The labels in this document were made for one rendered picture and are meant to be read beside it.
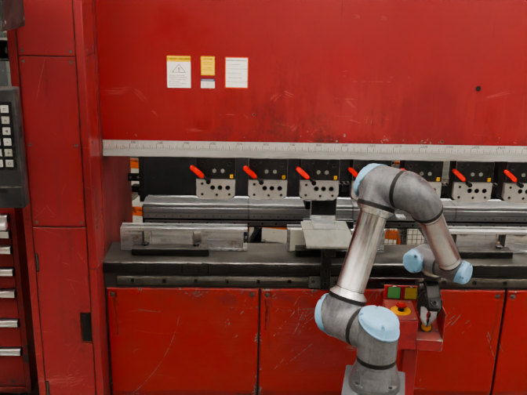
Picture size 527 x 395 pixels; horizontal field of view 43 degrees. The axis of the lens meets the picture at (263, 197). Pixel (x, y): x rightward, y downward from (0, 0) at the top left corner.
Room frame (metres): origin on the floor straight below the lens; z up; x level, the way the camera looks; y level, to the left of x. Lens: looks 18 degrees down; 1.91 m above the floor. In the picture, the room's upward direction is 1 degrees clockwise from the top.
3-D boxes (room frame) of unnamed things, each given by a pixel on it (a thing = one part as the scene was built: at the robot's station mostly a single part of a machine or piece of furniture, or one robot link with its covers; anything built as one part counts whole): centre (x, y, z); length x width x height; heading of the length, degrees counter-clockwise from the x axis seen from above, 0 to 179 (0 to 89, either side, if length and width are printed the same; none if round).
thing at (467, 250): (2.51, -0.85, 0.89); 0.30 x 0.05 x 0.03; 92
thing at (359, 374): (1.74, -0.34, 0.82); 0.15 x 0.15 x 0.10
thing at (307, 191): (2.54, -0.21, 1.18); 0.15 x 0.09 x 0.17; 92
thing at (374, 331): (1.75, -0.34, 0.94); 0.13 x 0.12 x 0.14; 45
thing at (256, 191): (2.54, -0.01, 1.18); 0.15 x 0.09 x 0.17; 92
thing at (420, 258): (2.11, -0.54, 1.02); 0.11 x 0.11 x 0.08; 45
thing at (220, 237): (2.53, 0.31, 0.92); 0.50 x 0.06 x 0.10; 92
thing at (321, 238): (2.40, -0.24, 1.00); 0.26 x 0.18 x 0.01; 2
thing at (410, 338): (2.22, -0.55, 0.75); 0.20 x 0.16 x 0.18; 88
